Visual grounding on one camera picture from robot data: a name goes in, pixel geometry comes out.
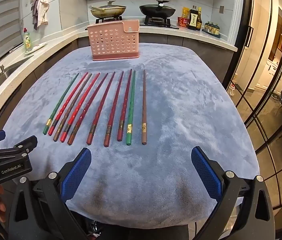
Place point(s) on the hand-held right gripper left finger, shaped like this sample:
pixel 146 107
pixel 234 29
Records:
pixel 77 172

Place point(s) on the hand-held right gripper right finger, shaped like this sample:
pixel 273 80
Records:
pixel 206 172

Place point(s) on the green chopstick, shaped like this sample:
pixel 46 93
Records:
pixel 131 105
pixel 61 102

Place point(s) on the brown chopstick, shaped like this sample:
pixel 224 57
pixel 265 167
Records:
pixel 144 105
pixel 74 104

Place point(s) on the dark red chopstick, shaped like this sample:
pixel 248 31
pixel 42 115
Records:
pixel 115 105
pixel 102 105
pixel 125 105

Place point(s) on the pink perforated utensil holder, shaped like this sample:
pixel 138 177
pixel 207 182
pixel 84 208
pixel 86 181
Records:
pixel 111 42

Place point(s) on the person's left hand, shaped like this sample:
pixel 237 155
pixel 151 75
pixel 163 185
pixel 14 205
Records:
pixel 0 206

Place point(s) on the kitchen sink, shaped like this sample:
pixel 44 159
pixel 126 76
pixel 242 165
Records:
pixel 8 67

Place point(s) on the blue plush table cloth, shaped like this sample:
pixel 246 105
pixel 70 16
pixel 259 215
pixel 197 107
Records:
pixel 181 105

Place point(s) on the glass sliding door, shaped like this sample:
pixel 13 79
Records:
pixel 263 100

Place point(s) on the green dish soap bottle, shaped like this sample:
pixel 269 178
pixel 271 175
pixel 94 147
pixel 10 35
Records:
pixel 27 41

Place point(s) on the purple hanging cloth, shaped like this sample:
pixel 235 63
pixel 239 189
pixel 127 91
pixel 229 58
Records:
pixel 35 12

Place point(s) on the white hanging towel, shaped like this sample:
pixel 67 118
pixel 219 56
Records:
pixel 42 10

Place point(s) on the spice jar set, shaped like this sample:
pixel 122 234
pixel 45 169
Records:
pixel 212 28

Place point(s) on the red seasoning container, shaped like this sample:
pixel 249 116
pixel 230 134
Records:
pixel 183 21

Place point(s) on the small dark sauce bottle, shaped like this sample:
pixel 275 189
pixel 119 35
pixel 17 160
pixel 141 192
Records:
pixel 199 19

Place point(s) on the wooden spatula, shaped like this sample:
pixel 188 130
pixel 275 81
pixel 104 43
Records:
pixel 97 8

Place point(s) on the large dark soy sauce bottle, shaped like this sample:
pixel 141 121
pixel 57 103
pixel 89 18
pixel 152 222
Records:
pixel 193 17

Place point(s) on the tan wok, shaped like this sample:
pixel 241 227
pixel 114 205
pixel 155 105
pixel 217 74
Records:
pixel 108 11

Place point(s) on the yellow seasoning packet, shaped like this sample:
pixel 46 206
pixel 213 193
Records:
pixel 186 12

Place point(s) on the black gas stove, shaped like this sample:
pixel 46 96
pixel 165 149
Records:
pixel 136 22

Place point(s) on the glass wok lid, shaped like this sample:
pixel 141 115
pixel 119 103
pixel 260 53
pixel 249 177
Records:
pixel 109 5

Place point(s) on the black wok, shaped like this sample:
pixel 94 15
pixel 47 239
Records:
pixel 157 11

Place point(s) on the black wok lid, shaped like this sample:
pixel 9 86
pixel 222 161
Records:
pixel 159 5

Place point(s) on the grey wall socket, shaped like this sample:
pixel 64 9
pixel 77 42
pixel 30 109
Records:
pixel 221 9

